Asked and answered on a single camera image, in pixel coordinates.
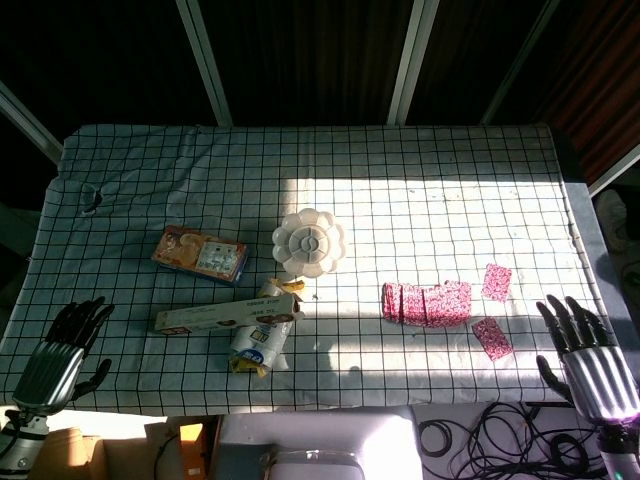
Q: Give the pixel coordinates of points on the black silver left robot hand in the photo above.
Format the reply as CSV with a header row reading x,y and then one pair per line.
x,y
52,360

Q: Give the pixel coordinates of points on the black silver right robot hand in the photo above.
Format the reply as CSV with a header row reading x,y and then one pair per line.
x,y
597,370

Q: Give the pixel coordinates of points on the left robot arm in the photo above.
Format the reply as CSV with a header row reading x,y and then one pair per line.
x,y
22,440

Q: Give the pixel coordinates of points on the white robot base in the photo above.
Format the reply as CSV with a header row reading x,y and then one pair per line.
x,y
320,440

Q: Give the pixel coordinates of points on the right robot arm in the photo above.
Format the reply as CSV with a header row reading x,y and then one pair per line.
x,y
620,450

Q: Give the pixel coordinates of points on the brown cardboard box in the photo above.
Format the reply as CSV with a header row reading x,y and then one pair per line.
x,y
75,452

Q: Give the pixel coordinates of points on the white sneaker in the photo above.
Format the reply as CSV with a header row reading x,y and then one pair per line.
x,y
617,217

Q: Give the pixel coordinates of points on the orange cardboard box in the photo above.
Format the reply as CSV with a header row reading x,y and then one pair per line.
x,y
187,450

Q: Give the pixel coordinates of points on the long white baking paper box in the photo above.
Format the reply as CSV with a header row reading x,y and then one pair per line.
x,y
220,315

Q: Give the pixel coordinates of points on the orange blue cookie box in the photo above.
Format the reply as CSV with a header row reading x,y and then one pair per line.
x,y
200,255

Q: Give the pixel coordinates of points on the white plastic bag roll pack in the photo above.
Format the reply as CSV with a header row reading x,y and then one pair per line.
x,y
260,345

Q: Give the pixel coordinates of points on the white flower-shaped palette dish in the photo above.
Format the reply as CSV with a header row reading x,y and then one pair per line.
x,y
309,243

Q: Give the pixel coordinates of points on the white black-grid tablecloth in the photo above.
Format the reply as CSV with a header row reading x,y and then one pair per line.
x,y
350,200

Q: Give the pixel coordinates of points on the dark brown curtain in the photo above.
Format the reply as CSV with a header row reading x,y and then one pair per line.
x,y
310,55

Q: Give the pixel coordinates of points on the white window frame post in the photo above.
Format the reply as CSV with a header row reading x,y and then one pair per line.
x,y
412,60
205,60
617,170
30,122

